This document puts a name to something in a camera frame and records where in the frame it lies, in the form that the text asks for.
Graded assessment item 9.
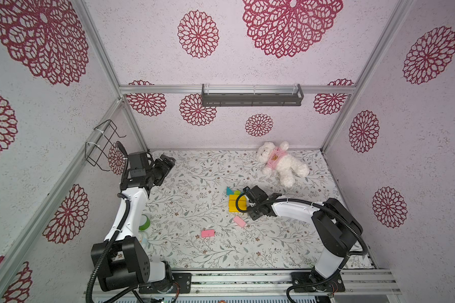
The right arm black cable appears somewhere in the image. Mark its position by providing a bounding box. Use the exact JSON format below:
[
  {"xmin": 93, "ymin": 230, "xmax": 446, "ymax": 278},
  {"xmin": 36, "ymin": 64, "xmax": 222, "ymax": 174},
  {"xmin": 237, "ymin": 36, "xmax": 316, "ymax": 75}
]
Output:
[{"xmin": 234, "ymin": 191, "xmax": 369, "ymax": 303}]

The hot pink block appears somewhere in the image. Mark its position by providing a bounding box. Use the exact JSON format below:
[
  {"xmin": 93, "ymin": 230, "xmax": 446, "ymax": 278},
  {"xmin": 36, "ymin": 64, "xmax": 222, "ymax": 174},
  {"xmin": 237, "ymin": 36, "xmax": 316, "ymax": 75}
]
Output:
[{"xmin": 200, "ymin": 229, "xmax": 216, "ymax": 239}]

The black wall shelf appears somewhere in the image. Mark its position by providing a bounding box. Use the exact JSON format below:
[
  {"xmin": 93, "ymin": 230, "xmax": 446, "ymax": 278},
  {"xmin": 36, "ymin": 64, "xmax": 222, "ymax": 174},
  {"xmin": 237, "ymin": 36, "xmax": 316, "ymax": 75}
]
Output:
[{"xmin": 201, "ymin": 84, "xmax": 305, "ymax": 107}]

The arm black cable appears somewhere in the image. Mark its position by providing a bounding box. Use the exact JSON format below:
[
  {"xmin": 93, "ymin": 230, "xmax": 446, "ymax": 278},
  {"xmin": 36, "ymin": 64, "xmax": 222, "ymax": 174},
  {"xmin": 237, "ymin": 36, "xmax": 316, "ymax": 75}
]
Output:
[
  {"xmin": 234, "ymin": 191, "xmax": 369, "ymax": 303},
  {"xmin": 85, "ymin": 196, "xmax": 141, "ymax": 303}
]

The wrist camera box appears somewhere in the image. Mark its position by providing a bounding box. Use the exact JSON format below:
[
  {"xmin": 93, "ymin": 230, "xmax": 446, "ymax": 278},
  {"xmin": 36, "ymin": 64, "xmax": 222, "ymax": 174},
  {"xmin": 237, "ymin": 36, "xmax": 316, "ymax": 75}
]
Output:
[
  {"xmin": 245, "ymin": 186, "xmax": 269, "ymax": 204},
  {"xmin": 128, "ymin": 151, "xmax": 153, "ymax": 170}
]

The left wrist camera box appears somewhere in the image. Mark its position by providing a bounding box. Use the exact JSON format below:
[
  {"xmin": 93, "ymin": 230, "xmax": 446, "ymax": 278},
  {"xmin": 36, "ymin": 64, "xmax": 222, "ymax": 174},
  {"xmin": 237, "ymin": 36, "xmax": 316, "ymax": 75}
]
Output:
[{"xmin": 128, "ymin": 151, "xmax": 153, "ymax": 170}]

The white teddy bear pink shirt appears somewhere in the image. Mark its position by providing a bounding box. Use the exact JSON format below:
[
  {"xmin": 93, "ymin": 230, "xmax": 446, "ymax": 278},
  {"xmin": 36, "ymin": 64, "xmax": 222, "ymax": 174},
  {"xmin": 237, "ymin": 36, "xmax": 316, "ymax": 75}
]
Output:
[{"xmin": 257, "ymin": 141, "xmax": 310, "ymax": 188}]

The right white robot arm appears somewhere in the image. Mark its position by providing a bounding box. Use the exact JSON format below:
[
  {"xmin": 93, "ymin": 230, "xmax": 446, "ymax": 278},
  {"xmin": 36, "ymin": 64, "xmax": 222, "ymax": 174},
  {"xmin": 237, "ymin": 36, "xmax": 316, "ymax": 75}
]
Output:
[{"xmin": 236, "ymin": 188, "xmax": 368, "ymax": 299}]

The light pink block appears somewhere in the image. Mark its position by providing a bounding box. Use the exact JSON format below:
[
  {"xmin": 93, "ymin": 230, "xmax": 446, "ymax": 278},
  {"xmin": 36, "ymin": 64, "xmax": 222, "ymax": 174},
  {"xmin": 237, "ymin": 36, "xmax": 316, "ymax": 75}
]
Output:
[{"xmin": 233, "ymin": 216, "xmax": 247, "ymax": 228}]

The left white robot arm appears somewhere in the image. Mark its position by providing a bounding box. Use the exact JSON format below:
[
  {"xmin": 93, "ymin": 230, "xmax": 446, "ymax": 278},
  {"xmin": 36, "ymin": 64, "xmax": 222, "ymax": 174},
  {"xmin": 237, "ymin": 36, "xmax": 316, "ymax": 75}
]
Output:
[{"xmin": 91, "ymin": 152, "xmax": 176, "ymax": 292}]

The yellow block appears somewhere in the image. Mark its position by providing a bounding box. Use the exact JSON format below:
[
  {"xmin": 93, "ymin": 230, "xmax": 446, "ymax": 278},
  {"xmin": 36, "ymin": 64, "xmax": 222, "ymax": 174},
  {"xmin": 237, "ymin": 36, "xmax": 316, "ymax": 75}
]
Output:
[
  {"xmin": 229, "ymin": 194, "xmax": 240, "ymax": 201},
  {"xmin": 229, "ymin": 206, "xmax": 246, "ymax": 213},
  {"xmin": 229, "ymin": 200, "xmax": 247, "ymax": 208}
]

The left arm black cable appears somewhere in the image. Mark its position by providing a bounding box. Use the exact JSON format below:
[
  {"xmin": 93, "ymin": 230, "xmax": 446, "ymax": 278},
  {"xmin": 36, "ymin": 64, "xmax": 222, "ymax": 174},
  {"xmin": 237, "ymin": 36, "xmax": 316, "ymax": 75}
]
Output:
[{"xmin": 85, "ymin": 196, "xmax": 141, "ymax": 303}]

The teal triangle block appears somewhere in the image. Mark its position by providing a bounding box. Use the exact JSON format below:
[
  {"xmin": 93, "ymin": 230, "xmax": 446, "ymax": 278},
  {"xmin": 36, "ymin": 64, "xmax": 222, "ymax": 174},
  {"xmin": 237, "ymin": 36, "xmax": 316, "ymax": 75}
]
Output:
[{"xmin": 226, "ymin": 187, "xmax": 234, "ymax": 196}]

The black wire wall rack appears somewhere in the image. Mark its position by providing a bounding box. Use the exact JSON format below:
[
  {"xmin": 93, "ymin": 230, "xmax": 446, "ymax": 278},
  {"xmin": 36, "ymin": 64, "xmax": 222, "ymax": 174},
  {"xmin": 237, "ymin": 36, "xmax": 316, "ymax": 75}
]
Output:
[{"xmin": 83, "ymin": 119, "xmax": 126, "ymax": 172}]

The green tape roll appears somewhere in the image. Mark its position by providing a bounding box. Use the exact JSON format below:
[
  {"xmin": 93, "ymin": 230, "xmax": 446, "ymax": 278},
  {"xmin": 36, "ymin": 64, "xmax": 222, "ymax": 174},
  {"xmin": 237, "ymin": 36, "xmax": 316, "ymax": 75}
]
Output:
[{"xmin": 139, "ymin": 214, "xmax": 151, "ymax": 231}]

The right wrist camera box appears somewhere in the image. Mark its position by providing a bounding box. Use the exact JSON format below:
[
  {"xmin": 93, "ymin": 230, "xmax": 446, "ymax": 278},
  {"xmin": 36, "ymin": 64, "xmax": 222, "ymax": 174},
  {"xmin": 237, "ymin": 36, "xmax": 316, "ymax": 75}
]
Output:
[{"xmin": 245, "ymin": 186, "xmax": 269, "ymax": 204}]

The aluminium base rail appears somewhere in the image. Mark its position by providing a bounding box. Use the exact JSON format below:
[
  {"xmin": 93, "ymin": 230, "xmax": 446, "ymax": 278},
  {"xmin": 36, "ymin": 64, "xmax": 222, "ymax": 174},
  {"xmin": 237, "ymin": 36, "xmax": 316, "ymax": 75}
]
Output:
[{"xmin": 84, "ymin": 268, "xmax": 402, "ymax": 297}]

